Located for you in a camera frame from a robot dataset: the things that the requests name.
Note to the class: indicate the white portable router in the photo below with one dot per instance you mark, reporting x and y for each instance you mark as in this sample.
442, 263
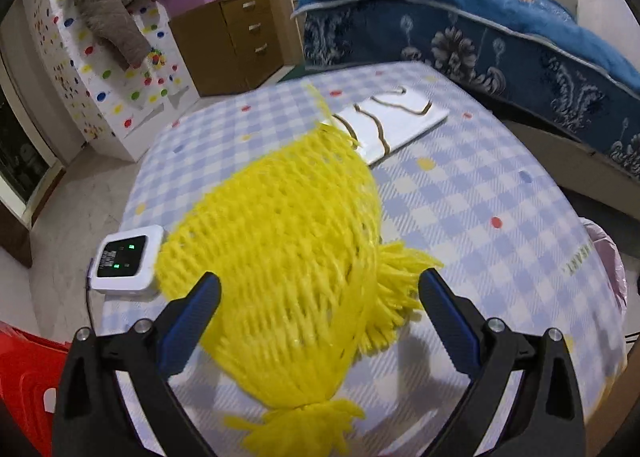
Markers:
127, 262

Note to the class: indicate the wooden drawer cabinet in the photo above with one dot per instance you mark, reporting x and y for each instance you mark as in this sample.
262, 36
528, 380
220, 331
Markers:
235, 42

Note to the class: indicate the wooden glass door cabinet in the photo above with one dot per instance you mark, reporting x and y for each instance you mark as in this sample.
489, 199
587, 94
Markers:
15, 157

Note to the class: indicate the green floor mat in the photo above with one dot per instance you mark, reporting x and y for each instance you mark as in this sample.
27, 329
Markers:
295, 71

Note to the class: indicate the pink plastic bag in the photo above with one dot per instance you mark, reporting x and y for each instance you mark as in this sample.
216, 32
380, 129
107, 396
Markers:
607, 262

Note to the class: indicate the white cabinet with coloured dots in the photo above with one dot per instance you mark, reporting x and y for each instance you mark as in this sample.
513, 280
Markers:
90, 87

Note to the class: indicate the red plastic chair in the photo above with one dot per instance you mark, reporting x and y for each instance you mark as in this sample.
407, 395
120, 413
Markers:
25, 372

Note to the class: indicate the yellow foam fruit net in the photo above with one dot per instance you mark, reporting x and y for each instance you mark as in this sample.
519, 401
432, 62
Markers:
285, 237

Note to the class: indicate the bed with blue blanket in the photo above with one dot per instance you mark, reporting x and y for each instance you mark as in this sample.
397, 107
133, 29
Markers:
450, 12

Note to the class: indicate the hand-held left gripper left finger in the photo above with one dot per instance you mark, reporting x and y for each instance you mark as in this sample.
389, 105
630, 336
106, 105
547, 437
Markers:
185, 332

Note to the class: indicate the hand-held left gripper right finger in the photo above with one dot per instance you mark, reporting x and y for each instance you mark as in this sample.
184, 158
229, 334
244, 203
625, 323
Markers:
450, 322

